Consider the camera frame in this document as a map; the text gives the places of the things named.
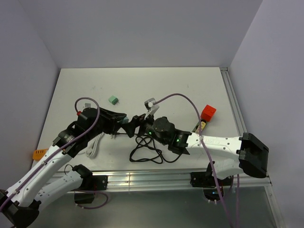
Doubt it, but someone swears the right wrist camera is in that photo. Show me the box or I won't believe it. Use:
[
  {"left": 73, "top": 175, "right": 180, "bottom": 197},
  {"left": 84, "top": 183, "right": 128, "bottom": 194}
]
[{"left": 144, "top": 98, "right": 159, "bottom": 119}]

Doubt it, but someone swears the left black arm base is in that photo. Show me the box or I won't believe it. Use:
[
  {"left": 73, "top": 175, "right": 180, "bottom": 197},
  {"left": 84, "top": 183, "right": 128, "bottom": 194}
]
[{"left": 74, "top": 175, "right": 109, "bottom": 209}]

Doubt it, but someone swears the green power strip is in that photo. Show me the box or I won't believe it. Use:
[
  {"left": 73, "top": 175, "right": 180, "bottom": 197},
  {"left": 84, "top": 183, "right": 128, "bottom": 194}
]
[{"left": 192, "top": 120, "right": 204, "bottom": 134}]

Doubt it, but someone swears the aluminium mounting rail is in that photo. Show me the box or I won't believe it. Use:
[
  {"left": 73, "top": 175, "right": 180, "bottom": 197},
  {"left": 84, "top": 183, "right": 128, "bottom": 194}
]
[{"left": 51, "top": 169, "right": 271, "bottom": 193}]

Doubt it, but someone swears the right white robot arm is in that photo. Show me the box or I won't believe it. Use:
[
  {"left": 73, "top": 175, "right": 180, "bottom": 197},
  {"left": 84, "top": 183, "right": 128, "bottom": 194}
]
[{"left": 122, "top": 115, "right": 269, "bottom": 185}]

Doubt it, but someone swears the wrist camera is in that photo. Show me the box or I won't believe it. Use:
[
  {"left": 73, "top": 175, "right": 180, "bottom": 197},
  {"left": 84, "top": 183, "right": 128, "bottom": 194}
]
[
  {"left": 144, "top": 98, "right": 159, "bottom": 119},
  {"left": 77, "top": 103, "right": 92, "bottom": 116}
]

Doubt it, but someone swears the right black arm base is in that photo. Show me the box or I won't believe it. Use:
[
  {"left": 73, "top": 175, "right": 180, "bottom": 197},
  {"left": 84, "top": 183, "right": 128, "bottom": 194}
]
[{"left": 190, "top": 171, "right": 234, "bottom": 202}]

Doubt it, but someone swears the white coiled cable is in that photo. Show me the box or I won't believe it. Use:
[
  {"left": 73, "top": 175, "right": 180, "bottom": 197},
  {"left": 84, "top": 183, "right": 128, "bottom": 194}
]
[{"left": 85, "top": 133, "right": 105, "bottom": 159}]

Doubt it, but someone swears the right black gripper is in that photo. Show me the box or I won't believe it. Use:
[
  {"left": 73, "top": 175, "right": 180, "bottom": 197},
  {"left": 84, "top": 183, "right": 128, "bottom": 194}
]
[{"left": 121, "top": 110, "right": 168, "bottom": 145}]

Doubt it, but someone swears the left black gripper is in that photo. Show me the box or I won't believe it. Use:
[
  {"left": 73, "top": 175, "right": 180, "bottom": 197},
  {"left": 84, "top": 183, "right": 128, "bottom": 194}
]
[{"left": 86, "top": 107, "right": 126, "bottom": 140}]

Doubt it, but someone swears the black power cord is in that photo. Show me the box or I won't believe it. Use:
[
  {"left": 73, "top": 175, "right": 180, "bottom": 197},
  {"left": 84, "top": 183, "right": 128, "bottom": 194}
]
[{"left": 110, "top": 133, "right": 188, "bottom": 164}]

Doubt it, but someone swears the red cube plug adapter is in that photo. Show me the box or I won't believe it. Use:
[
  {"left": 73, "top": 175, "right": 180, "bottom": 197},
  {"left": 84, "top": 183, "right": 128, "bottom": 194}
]
[{"left": 200, "top": 105, "right": 216, "bottom": 122}]

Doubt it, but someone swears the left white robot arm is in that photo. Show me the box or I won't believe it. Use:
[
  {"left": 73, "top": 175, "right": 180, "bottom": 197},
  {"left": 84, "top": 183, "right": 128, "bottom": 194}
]
[{"left": 0, "top": 108, "right": 127, "bottom": 228}]

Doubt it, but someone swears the green plug adapter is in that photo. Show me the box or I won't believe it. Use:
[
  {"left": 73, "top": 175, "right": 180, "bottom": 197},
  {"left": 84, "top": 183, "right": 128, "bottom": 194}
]
[{"left": 108, "top": 95, "right": 119, "bottom": 105}]

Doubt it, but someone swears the yellow plug adapter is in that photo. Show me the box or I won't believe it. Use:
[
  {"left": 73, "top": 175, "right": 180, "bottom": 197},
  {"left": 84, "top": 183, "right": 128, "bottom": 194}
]
[{"left": 201, "top": 120, "right": 207, "bottom": 128}]

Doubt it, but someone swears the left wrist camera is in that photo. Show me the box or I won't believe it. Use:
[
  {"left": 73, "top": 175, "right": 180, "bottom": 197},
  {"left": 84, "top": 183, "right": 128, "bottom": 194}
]
[{"left": 77, "top": 103, "right": 92, "bottom": 116}]

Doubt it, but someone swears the light blue plug adapter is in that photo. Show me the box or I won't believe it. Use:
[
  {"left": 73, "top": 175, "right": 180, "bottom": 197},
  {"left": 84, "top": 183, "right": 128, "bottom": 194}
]
[{"left": 120, "top": 116, "right": 129, "bottom": 124}]

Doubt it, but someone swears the aluminium side frame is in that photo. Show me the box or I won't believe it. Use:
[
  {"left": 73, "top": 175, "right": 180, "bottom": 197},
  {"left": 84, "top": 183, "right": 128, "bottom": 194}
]
[{"left": 220, "top": 67, "right": 286, "bottom": 228}]

